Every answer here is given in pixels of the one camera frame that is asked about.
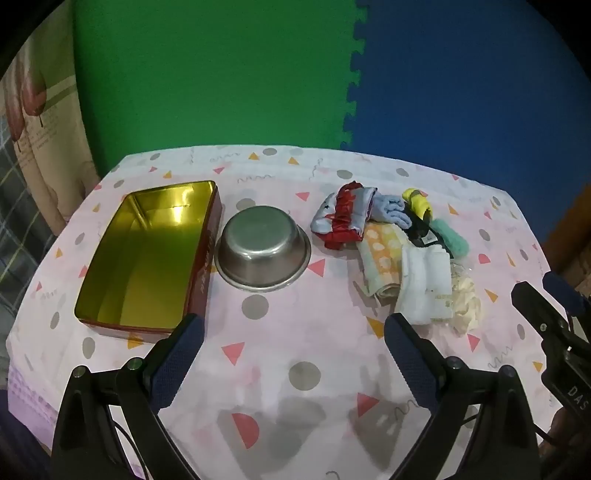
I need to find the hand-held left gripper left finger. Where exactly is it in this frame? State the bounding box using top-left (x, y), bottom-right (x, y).
top-left (51, 313), bottom-right (204, 480)

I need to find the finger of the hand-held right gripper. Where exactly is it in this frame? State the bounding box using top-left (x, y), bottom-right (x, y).
top-left (542, 271), bottom-right (591, 319)
top-left (512, 281), bottom-right (575, 344)

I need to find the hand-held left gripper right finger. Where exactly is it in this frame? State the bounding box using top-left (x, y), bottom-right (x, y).
top-left (384, 313), bottom-right (541, 480)

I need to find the cream lace cloth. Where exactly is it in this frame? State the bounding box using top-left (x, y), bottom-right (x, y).
top-left (450, 268), bottom-right (483, 335)

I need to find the white towel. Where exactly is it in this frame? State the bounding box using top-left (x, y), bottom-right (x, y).
top-left (393, 244), bottom-right (455, 328)

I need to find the teal fluffy scrunchie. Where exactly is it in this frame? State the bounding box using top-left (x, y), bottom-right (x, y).
top-left (431, 218), bottom-right (469, 258)

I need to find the gold and red tin box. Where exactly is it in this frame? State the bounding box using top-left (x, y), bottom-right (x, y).
top-left (74, 180), bottom-right (225, 343)

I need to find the orange dotted towel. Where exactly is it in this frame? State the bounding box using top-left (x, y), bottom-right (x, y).
top-left (355, 222), bottom-right (411, 303)

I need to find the black foil packet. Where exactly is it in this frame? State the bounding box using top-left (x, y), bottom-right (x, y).
top-left (405, 215), bottom-right (446, 250)

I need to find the light blue towel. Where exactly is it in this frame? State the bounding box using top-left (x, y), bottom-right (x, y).
top-left (369, 194), bottom-right (414, 229)

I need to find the red and blue satin cloth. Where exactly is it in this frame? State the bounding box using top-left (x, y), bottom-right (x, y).
top-left (310, 182), bottom-right (379, 252)

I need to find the pink patterned tablecloth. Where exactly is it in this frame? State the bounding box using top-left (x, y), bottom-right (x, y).
top-left (7, 145), bottom-right (552, 480)

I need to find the steel bowl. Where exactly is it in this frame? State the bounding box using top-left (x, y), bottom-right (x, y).
top-left (213, 206), bottom-right (312, 291)

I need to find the grey plaid bedding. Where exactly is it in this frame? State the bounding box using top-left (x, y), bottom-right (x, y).
top-left (0, 138), bottom-right (61, 324)

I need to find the blue foam mat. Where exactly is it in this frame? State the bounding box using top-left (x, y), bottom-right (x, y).
top-left (339, 0), bottom-right (591, 241)

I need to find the green foam mat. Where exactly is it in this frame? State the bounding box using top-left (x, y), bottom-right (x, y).
top-left (74, 0), bottom-right (370, 178)

